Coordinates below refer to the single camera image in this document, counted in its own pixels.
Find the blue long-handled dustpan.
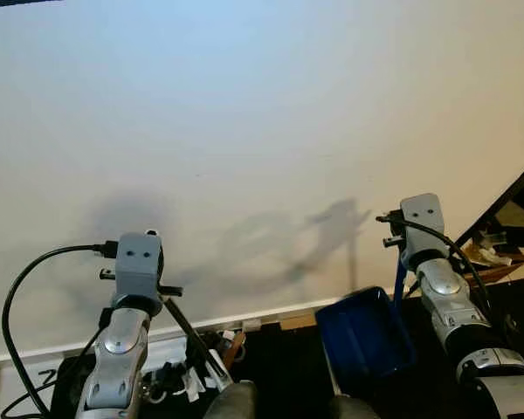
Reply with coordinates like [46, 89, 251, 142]
[314, 260, 418, 387]

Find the black floor mat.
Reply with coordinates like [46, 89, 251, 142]
[51, 275, 524, 419]

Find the brown wooden stick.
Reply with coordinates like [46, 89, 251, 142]
[222, 330, 246, 369]

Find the brown cardboard rubbish box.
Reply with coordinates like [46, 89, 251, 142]
[458, 223, 524, 285]

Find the black rounded oblong object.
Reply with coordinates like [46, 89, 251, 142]
[496, 226, 524, 248]

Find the grey left robot leg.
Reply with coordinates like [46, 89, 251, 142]
[202, 381, 259, 419]

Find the grey robot leg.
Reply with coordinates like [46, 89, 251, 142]
[202, 381, 259, 419]
[331, 396, 382, 419]

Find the grey right robot leg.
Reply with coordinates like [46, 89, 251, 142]
[331, 396, 382, 419]

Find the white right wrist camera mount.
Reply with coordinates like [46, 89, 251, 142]
[399, 193, 447, 263]

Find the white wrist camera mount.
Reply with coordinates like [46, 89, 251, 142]
[399, 193, 447, 263]
[114, 230, 165, 303]

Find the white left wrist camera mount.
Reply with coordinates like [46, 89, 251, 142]
[114, 230, 165, 303]

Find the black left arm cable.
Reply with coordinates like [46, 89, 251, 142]
[2, 243, 120, 418]

